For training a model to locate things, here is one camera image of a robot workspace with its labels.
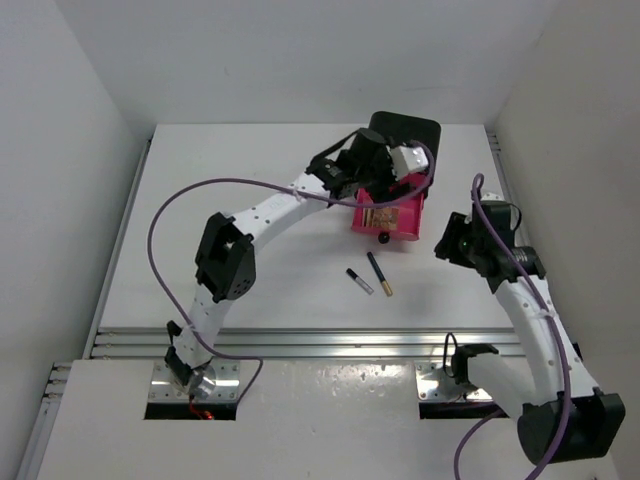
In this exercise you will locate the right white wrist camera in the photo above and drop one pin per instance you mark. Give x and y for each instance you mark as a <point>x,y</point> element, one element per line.
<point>491,197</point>

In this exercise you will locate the four-pan brown eyeshadow palette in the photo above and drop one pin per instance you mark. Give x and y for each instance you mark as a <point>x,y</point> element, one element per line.
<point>367,218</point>

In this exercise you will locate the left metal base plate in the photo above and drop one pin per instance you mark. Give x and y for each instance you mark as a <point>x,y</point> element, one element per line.
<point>215,383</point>

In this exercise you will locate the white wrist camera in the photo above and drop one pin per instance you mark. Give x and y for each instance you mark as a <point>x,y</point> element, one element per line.
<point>491,197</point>
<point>408,160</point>

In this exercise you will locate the metal base plate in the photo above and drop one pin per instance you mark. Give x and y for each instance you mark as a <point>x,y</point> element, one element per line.
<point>215,383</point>
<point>430,385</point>

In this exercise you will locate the aluminium front rail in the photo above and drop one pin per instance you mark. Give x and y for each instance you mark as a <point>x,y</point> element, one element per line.
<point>280,343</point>

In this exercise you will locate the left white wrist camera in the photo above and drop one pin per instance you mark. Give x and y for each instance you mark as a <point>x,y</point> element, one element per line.
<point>408,160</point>

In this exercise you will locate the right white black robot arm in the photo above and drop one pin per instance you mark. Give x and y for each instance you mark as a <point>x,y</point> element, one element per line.
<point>560,411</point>

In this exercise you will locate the dark teal gold pencil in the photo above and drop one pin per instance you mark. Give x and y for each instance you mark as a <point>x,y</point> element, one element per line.
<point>380,275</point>

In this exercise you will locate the nine-pan orange eyeshadow palette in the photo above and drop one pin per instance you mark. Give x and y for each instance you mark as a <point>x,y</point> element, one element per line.
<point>386,219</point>

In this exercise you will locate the silver glitter tube black cap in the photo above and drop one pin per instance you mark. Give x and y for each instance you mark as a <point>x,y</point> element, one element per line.
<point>359,281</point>

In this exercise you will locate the black drawer cabinet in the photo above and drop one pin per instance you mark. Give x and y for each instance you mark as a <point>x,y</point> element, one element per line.
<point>404,130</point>

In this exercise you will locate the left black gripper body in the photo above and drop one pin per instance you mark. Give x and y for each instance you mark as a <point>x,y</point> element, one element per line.
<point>377,172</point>

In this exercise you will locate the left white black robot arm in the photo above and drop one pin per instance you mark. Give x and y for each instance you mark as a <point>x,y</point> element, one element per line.
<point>226,266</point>

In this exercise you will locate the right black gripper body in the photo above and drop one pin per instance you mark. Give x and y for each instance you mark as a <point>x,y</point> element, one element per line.
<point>478,243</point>

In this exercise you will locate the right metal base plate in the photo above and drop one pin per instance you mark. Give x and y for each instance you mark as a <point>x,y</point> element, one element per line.
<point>430,385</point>

